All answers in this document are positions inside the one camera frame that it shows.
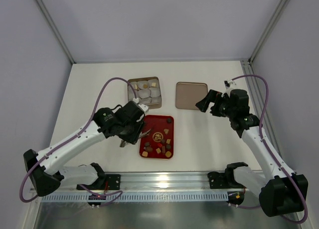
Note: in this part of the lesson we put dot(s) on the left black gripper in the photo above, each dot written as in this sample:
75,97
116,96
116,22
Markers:
136,133

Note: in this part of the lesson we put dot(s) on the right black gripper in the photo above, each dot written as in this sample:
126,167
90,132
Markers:
215,104

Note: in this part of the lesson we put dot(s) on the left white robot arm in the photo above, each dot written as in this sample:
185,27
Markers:
46,169

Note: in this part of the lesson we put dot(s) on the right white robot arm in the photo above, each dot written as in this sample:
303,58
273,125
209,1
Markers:
280,190

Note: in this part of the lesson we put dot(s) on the brown leaf oval chocolate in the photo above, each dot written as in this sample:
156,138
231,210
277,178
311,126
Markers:
149,148

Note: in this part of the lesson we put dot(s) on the gold tin lid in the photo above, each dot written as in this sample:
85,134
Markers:
187,94

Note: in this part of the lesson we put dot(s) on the gold tin box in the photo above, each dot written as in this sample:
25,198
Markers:
147,89

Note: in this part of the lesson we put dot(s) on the red rectangular tray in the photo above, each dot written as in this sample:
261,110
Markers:
157,138

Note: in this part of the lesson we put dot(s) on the aluminium right side rail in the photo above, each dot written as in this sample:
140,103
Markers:
257,90

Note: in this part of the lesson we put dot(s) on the aluminium rail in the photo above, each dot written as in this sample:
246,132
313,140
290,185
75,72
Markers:
257,90
159,180

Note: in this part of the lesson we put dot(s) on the aluminium front rail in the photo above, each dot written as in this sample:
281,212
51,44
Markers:
159,180

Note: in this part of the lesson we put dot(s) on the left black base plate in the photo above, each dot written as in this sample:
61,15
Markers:
106,182

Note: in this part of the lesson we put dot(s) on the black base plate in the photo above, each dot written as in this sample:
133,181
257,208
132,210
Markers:
222,180
106,182

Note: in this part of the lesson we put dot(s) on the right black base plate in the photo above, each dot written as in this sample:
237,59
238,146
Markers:
222,180

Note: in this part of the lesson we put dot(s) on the slotted cable duct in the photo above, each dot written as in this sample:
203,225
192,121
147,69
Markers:
125,197

